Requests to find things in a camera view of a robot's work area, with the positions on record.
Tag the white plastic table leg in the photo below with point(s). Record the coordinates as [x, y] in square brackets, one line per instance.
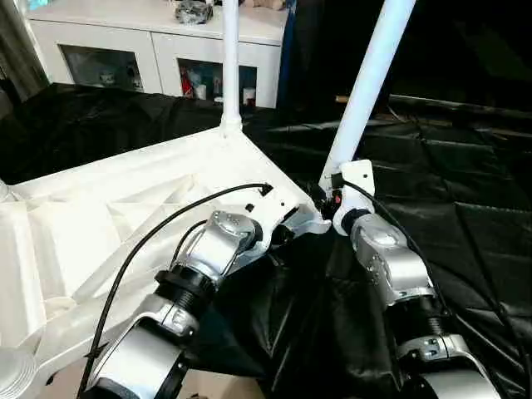
[230, 58]
[366, 91]

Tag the white plastic table top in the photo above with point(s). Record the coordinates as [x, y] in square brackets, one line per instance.
[100, 216]

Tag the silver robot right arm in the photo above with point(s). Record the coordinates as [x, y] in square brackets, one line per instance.
[399, 266]

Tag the black mat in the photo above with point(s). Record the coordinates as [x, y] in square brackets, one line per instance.
[366, 332]

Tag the dark grey bar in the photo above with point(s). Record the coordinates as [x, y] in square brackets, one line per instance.
[465, 106]

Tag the shiny silver ornament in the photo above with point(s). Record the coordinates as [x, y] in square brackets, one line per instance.
[194, 12]

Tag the white glass-door cabinet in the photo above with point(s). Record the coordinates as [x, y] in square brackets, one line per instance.
[141, 41]

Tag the grey metal rack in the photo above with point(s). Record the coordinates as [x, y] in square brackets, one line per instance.
[17, 41]

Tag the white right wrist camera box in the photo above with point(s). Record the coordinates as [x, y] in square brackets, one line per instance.
[353, 195]

